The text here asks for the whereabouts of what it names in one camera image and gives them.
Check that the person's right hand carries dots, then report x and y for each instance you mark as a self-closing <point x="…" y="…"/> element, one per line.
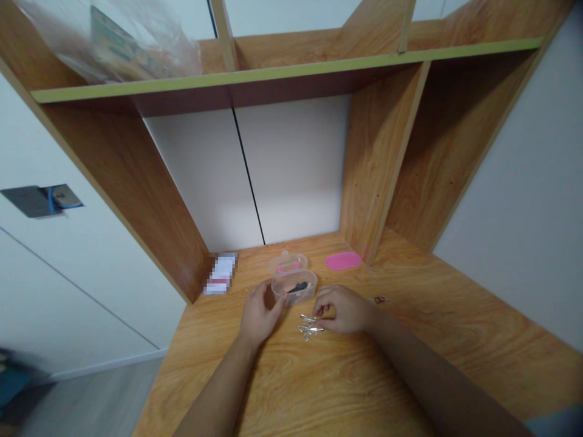
<point x="348" y="309"/>

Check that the wooden desk hutch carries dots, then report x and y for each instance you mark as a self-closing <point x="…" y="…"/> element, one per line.
<point x="291" y="136"/>

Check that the pile of silver hair clips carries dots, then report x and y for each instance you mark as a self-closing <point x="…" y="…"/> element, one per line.
<point x="308" y="328"/>

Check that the person's left hand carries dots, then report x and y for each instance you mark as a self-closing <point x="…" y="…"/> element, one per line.
<point x="259" y="314"/>

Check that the clear plastic oval box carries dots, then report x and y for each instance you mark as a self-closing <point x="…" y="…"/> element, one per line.
<point x="293" y="286"/>

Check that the pink oval lid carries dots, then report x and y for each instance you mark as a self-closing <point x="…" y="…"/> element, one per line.
<point x="343" y="261"/>

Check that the white and red packet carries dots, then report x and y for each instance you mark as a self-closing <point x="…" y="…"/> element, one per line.
<point x="221" y="275"/>

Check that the clear plastic bag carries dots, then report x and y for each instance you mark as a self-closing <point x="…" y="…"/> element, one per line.
<point x="114" y="38"/>

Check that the silver hair clip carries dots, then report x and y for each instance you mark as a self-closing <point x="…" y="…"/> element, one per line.
<point x="314" y="324"/>

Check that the grey wall switch plate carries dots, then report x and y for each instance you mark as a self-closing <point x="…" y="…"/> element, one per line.
<point x="43" y="200"/>

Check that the black hair clip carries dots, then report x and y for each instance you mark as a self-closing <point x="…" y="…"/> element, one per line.
<point x="298" y="286"/>

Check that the clear oval box lid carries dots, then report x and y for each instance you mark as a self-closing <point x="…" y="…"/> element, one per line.
<point x="288" y="263"/>

